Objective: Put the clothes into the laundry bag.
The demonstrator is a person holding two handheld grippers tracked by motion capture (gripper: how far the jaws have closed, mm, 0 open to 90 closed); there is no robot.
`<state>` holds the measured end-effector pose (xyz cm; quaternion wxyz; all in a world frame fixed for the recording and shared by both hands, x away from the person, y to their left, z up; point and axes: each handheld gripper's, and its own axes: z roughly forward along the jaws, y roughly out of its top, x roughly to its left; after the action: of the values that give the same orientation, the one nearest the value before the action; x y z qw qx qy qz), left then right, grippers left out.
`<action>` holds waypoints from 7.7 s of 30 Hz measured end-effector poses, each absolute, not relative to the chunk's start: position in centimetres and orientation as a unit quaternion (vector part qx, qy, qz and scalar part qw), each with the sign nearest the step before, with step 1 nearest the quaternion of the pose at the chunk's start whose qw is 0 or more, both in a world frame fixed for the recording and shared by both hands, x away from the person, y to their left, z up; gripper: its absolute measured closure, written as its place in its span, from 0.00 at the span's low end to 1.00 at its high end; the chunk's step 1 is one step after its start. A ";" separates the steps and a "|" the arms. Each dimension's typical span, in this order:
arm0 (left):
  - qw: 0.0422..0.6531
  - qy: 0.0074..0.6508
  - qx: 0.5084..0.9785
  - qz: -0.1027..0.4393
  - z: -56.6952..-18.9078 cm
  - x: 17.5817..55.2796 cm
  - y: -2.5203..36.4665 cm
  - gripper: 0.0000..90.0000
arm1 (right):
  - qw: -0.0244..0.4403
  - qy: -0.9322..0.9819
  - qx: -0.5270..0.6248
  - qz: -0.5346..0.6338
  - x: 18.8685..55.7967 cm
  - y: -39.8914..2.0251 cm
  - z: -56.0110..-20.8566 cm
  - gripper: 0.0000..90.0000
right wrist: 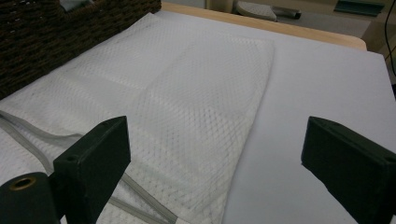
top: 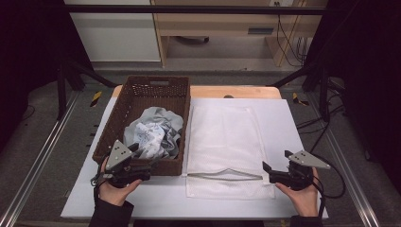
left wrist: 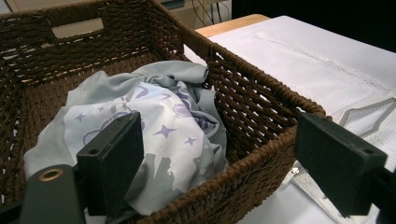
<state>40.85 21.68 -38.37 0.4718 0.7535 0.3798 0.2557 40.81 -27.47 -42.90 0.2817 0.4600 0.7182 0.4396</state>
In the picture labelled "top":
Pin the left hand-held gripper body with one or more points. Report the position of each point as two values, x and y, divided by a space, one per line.
118 154

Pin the wooden table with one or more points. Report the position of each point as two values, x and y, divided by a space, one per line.
246 92

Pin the black horizontal frame bar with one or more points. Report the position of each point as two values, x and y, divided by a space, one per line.
189 9

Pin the dark curtain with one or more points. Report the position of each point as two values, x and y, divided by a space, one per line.
28 63
372 78

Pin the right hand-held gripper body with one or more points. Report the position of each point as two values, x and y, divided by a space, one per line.
301 171

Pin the person's left hand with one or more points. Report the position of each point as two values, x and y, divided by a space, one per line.
115 192

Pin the person's right hand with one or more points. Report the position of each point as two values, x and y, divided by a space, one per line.
304 200

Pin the black metal stand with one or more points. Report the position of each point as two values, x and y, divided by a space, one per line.
324 94
61 91

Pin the white table board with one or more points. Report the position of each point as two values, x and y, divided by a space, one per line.
283 126

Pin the wooden desk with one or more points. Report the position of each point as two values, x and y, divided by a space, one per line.
220 22

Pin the grey patterned garment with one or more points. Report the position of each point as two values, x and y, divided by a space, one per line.
157 132

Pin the white cabinet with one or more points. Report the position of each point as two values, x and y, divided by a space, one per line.
116 34

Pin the aluminium floor rail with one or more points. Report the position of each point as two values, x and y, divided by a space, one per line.
350 176
38 157

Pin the brown wicker basket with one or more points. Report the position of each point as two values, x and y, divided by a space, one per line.
126 110

